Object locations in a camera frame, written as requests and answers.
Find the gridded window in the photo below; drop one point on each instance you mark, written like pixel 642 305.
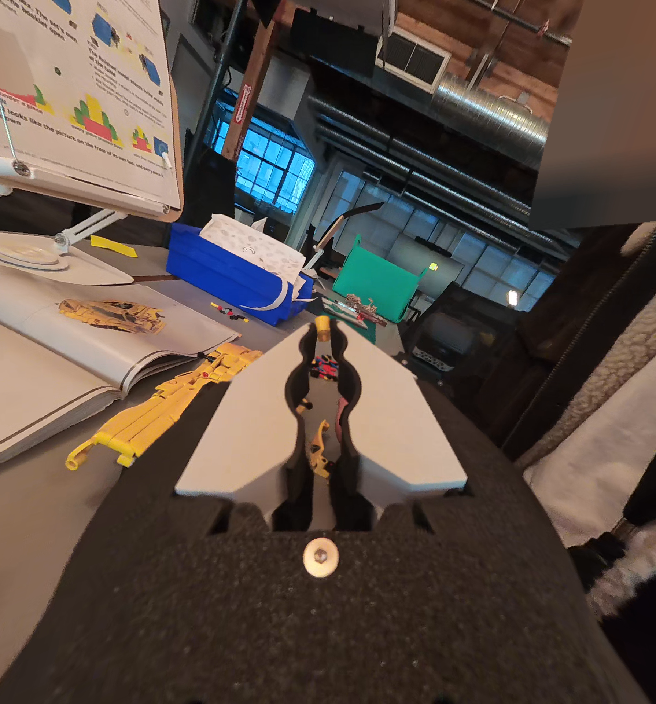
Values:
pixel 273 165

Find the black monitor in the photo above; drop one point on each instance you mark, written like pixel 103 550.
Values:
pixel 207 187

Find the white patterned paper bag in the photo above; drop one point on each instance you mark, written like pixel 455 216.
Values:
pixel 251 242

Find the grey desk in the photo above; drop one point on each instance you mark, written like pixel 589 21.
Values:
pixel 20 550

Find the small cluster of brick pins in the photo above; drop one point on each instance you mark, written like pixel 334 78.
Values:
pixel 230 312

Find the black hanging panel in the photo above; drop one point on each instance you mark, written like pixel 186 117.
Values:
pixel 333 44

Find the yellow tape strip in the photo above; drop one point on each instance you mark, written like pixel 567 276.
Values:
pixel 113 246

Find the yellow curved panel piece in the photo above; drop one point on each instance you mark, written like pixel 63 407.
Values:
pixel 320 451

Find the printed instruction sheet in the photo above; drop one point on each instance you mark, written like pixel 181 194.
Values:
pixel 86 82

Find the dark fleece-lined jacket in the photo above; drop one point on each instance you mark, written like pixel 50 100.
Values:
pixel 570 330

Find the flat printed box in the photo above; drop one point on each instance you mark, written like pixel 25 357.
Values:
pixel 355 311

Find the white air vent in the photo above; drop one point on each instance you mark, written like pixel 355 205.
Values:
pixel 413 60

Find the wooden post with red label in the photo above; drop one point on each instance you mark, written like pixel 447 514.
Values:
pixel 254 82

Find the pile of coloured brick pins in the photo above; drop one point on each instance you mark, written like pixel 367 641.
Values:
pixel 325 367

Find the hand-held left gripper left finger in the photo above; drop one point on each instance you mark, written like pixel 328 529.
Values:
pixel 245 440

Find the instruction booklet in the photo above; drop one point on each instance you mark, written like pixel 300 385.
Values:
pixel 58 357

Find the yellow toy brick car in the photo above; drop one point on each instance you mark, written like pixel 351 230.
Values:
pixel 163 407

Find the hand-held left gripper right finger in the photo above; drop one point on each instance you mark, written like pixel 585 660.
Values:
pixel 405 440

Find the white ceiling-mounted unit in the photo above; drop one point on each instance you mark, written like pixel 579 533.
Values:
pixel 350 14

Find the small yellow connector piece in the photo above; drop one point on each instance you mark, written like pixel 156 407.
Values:
pixel 323 327

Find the black metal pole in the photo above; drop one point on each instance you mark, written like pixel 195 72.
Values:
pixel 218 71

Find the silver ventilation duct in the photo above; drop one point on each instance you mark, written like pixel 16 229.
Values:
pixel 493 115

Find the blue plastic bin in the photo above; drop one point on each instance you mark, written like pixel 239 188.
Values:
pixel 223 269

